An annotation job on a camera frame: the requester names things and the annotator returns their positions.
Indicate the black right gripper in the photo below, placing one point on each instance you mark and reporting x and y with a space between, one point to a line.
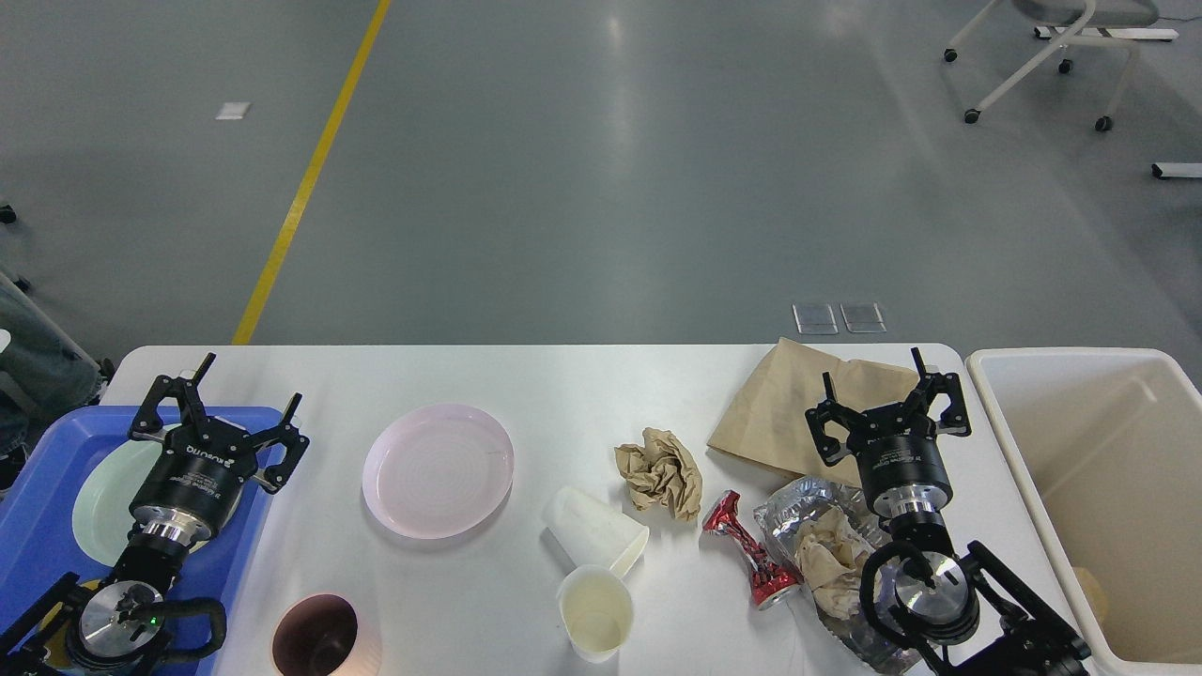
903 465

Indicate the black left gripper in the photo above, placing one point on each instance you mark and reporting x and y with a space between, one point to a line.
196 483

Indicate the pink mug dark inside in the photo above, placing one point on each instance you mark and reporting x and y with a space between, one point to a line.
324 634

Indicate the pink plate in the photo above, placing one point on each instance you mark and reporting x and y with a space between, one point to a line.
438 471

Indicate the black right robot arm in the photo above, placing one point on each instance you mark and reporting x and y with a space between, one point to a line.
964 614

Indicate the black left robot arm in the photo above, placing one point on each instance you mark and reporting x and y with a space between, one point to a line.
131 623

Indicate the clear floor plate right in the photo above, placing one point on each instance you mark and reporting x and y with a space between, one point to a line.
863 317

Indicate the clear floor plate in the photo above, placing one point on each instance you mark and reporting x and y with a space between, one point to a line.
863 317
815 319

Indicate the light green plate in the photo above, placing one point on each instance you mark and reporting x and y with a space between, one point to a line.
100 518

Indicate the flat brown paper bag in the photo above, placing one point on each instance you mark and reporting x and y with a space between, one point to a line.
766 422

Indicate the clear floor plate left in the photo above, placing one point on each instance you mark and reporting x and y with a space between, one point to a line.
815 319

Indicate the crumpled tissue in bag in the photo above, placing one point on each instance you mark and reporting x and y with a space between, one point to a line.
831 554

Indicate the silver foil bag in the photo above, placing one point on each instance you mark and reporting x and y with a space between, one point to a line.
779 518

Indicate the person in jeans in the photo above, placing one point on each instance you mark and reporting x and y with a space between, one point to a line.
49 369

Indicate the cream plastic bin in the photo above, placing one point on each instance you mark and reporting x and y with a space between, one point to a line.
1105 446

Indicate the crushed red can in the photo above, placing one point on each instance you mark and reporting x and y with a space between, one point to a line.
768 581

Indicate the teal mug yellow inside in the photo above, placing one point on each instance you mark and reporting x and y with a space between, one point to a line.
57 656

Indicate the crumpled brown paper ball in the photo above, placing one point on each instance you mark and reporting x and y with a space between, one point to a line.
661 471

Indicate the white paper cup lying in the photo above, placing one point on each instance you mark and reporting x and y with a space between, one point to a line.
592 532

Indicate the white paper cup upright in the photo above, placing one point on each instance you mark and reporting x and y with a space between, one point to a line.
597 612

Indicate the white bar on floor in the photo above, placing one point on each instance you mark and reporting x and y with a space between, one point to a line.
1176 170

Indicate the white office chair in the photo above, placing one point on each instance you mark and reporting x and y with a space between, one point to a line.
1079 23

